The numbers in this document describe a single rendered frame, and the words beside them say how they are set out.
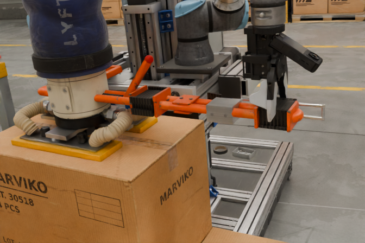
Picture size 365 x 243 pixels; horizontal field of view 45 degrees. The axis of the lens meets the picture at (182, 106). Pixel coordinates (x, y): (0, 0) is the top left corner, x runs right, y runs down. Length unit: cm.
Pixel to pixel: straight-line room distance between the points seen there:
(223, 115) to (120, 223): 38
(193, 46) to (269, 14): 71
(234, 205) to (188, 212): 94
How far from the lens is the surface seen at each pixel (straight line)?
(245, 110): 105
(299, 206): 269
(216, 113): 108
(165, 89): 119
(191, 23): 163
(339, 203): 275
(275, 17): 97
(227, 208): 229
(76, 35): 121
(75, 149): 125
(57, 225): 135
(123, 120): 121
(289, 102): 105
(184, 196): 134
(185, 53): 165
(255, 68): 101
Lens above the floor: 146
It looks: 20 degrees down
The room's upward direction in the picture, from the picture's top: 5 degrees counter-clockwise
